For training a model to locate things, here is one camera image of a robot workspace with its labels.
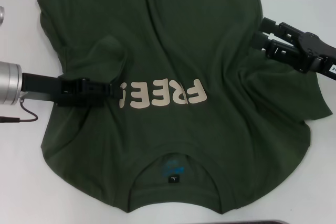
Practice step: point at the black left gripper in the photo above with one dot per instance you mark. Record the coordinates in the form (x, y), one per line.
(42, 85)

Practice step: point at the dark green FREE T-shirt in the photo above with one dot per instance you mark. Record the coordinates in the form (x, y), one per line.
(170, 30)

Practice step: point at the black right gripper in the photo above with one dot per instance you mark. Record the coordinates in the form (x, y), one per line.
(317, 53)

